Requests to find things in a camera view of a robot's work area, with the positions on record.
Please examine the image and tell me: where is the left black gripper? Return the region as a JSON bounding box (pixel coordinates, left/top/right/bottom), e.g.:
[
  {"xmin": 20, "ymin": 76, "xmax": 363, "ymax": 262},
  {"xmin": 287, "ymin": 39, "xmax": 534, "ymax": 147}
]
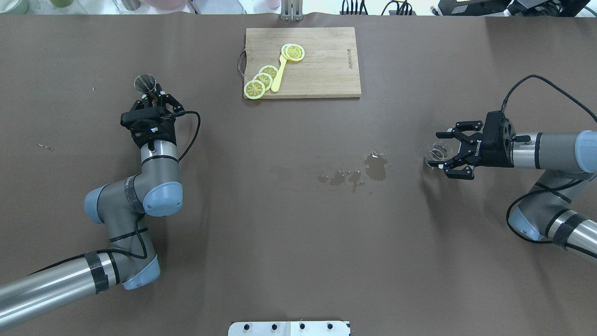
[{"xmin": 130, "ymin": 84, "xmax": 185, "ymax": 145}]

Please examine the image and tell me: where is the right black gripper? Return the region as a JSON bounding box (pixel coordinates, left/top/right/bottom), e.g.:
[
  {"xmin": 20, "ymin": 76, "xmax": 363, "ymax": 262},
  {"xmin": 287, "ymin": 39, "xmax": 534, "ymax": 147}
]
[{"xmin": 427, "ymin": 120, "xmax": 514, "ymax": 180}]

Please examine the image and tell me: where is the small glass cup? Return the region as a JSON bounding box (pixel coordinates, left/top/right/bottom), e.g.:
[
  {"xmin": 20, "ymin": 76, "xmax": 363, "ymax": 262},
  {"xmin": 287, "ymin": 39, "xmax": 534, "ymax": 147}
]
[{"xmin": 423, "ymin": 140, "xmax": 455, "ymax": 168}]

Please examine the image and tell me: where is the steel jigger measuring cup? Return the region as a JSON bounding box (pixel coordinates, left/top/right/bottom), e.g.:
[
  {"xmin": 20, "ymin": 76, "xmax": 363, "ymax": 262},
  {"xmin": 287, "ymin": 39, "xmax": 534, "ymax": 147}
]
[{"xmin": 133, "ymin": 74, "xmax": 157, "ymax": 99}]

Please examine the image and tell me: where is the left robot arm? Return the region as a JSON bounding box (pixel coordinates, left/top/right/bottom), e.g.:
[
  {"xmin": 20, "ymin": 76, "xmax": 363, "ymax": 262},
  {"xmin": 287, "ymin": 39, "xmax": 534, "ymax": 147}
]
[{"xmin": 0, "ymin": 75, "xmax": 186, "ymax": 330}]

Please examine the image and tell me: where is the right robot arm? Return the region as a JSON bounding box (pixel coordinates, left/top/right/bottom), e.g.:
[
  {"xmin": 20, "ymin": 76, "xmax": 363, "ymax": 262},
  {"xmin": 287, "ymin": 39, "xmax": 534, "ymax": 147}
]
[{"xmin": 427, "ymin": 119, "xmax": 596, "ymax": 262}]

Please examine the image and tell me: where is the lemon slice middle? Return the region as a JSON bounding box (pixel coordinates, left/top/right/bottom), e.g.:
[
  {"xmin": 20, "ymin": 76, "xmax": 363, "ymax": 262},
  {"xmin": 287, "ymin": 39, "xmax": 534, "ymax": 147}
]
[{"xmin": 253, "ymin": 72, "xmax": 274, "ymax": 91}]

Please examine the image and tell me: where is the lemon slice inner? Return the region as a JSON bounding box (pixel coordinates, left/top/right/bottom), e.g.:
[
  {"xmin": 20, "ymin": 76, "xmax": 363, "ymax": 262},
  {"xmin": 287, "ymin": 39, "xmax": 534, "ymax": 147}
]
[{"xmin": 259, "ymin": 64, "xmax": 278, "ymax": 79}]

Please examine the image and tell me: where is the lemon slice on knife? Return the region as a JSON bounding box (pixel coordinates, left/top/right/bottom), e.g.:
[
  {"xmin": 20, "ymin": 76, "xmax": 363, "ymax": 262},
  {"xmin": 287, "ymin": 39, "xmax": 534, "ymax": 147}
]
[{"xmin": 281, "ymin": 44, "xmax": 305, "ymax": 62}]

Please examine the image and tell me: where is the wooden cutting board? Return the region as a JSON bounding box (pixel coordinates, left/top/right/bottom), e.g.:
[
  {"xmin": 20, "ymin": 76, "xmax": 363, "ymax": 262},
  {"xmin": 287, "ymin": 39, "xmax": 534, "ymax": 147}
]
[{"xmin": 244, "ymin": 27, "xmax": 361, "ymax": 99}]

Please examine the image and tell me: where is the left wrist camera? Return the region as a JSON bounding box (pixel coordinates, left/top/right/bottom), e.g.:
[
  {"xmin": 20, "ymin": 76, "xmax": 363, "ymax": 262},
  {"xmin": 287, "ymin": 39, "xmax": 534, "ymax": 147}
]
[{"xmin": 121, "ymin": 106, "xmax": 175, "ymax": 137}]

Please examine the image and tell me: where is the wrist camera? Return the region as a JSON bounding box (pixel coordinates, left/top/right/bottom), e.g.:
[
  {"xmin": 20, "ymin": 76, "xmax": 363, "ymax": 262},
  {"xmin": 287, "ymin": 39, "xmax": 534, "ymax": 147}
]
[
  {"xmin": 482, "ymin": 111, "xmax": 516, "ymax": 146},
  {"xmin": 121, "ymin": 106, "xmax": 175, "ymax": 137}
]

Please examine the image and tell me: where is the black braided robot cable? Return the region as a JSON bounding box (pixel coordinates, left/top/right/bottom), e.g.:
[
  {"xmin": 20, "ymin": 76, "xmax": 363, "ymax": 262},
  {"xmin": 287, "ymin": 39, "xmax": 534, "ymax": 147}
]
[{"xmin": 168, "ymin": 110, "xmax": 201, "ymax": 163}]

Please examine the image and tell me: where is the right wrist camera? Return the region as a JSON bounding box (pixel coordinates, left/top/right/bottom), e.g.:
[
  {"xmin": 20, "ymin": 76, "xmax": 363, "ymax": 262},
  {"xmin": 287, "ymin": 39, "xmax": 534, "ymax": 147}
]
[{"xmin": 482, "ymin": 111, "xmax": 516, "ymax": 146}]

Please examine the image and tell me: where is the aluminium frame post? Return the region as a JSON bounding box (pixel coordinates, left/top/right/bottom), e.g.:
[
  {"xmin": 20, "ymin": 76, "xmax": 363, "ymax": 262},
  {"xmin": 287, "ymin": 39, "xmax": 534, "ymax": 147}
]
[{"xmin": 280, "ymin": 0, "xmax": 304, "ymax": 21}]

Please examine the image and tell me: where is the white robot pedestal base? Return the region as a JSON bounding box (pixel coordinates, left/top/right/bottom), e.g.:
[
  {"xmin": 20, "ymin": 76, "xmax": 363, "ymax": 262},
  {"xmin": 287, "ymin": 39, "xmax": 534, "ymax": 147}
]
[{"xmin": 228, "ymin": 320, "xmax": 352, "ymax": 336}]

